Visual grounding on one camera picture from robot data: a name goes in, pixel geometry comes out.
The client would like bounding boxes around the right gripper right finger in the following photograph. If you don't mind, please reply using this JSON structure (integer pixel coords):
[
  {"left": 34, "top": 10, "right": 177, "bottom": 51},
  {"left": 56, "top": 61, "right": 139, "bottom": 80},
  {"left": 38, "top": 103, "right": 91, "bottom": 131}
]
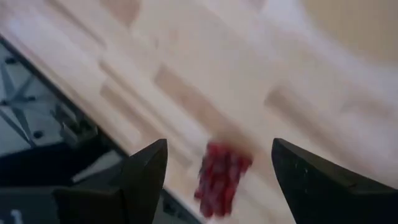
[{"left": 271, "top": 138, "right": 398, "bottom": 224}]

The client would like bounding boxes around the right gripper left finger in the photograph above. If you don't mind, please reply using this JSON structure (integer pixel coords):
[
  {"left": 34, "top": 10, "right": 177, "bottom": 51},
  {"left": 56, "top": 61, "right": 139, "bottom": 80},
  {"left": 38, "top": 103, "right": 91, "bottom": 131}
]
[{"left": 52, "top": 138, "right": 169, "bottom": 224}]

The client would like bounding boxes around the red grape bunch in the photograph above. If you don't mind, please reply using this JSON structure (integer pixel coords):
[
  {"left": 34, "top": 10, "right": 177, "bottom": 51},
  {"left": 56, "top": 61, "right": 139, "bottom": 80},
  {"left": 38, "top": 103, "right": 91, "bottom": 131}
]
[{"left": 194, "top": 141, "right": 254, "bottom": 218}]

